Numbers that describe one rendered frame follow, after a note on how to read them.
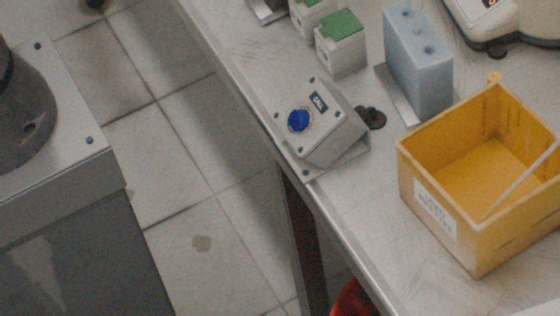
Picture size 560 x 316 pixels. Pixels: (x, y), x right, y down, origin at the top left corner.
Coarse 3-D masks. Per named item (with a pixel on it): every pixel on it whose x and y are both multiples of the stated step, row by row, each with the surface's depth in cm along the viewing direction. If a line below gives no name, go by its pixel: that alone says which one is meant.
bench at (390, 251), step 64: (192, 0) 142; (384, 0) 138; (256, 64) 134; (320, 64) 133; (512, 64) 129; (256, 128) 132; (384, 128) 126; (320, 192) 122; (384, 192) 121; (320, 256) 166; (384, 256) 116; (448, 256) 115
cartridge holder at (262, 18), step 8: (248, 0) 138; (256, 0) 138; (264, 0) 137; (272, 0) 135; (280, 0) 136; (256, 8) 137; (264, 8) 137; (272, 8) 136; (280, 8) 137; (288, 8) 137; (256, 16) 137; (264, 16) 137; (272, 16) 137; (280, 16) 138; (264, 24) 137
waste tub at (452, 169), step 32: (480, 96) 115; (512, 96) 114; (416, 128) 113; (448, 128) 116; (480, 128) 119; (512, 128) 118; (544, 128) 111; (416, 160) 111; (448, 160) 120; (480, 160) 121; (512, 160) 120; (544, 160) 115; (416, 192) 114; (448, 192) 119; (480, 192) 118; (512, 192) 118; (544, 192) 108; (448, 224) 111; (480, 224) 105; (512, 224) 109; (544, 224) 113; (480, 256) 110; (512, 256) 114
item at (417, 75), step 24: (384, 24) 125; (408, 24) 121; (432, 24) 121; (408, 48) 119; (432, 48) 119; (384, 72) 129; (408, 72) 122; (432, 72) 119; (408, 96) 125; (432, 96) 122; (456, 96) 126; (408, 120) 125
